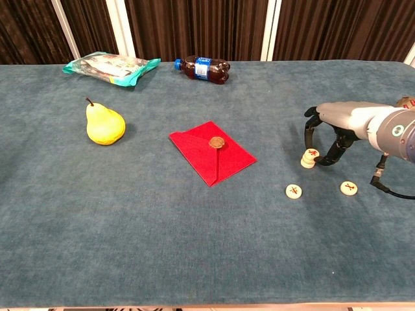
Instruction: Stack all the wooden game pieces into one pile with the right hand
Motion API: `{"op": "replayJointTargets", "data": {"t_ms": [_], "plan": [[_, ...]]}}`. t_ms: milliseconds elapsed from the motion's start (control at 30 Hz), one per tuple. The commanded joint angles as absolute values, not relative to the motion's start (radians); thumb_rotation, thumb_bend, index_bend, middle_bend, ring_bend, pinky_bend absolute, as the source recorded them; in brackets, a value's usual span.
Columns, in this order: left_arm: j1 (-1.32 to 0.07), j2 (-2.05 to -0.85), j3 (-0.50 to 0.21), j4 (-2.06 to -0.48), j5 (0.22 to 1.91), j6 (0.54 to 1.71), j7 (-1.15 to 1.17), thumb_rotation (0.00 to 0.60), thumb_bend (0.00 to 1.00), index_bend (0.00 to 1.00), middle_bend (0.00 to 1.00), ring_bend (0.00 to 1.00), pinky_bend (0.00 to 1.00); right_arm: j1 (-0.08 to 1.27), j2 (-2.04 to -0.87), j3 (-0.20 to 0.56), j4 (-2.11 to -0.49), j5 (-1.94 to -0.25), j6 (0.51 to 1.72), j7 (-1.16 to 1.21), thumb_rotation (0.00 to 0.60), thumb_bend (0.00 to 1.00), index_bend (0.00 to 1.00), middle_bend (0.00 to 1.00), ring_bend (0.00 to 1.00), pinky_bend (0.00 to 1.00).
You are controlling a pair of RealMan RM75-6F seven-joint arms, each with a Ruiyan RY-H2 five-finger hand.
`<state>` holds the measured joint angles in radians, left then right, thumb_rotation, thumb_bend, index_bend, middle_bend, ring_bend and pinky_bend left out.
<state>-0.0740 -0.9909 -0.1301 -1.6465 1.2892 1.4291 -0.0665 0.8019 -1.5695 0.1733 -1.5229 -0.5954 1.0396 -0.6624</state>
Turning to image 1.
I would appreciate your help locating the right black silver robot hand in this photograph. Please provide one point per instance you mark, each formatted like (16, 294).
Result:
(347, 118)

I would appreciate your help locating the round wooden chess piece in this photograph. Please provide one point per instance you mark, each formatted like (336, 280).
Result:
(307, 166)
(293, 191)
(306, 159)
(312, 153)
(349, 188)

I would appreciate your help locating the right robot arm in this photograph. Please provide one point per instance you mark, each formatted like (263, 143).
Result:
(398, 136)

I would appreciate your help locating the gold red snack package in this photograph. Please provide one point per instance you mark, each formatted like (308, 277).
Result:
(407, 103)

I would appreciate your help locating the small cola bottle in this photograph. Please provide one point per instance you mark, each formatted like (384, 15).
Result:
(210, 69)

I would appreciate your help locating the red envelope with gold seal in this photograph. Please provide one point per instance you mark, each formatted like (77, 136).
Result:
(201, 155)

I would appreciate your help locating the black pleated curtain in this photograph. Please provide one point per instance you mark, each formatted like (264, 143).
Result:
(194, 29)

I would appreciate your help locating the teal snack bag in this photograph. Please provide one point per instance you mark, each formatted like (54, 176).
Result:
(110, 68)

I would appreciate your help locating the teal table cloth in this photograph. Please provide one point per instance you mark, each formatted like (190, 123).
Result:
(129, 226)

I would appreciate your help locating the yellow pear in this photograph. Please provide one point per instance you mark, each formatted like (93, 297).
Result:
(103, 126)

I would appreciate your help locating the wide white frame post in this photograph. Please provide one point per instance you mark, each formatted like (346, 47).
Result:
(411, 56)
(120, 29)
(270, 29)

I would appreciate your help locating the thin white frame post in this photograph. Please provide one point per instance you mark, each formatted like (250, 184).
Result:
(66, 30)

